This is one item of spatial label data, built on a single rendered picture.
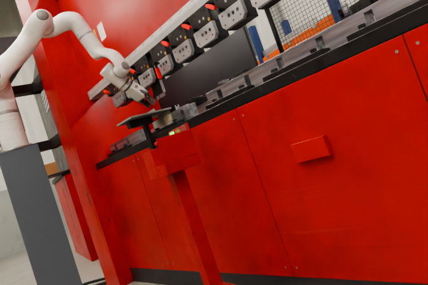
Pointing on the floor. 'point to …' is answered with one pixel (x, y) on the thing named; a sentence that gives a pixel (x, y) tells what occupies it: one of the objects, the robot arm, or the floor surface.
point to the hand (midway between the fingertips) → (149, 102)
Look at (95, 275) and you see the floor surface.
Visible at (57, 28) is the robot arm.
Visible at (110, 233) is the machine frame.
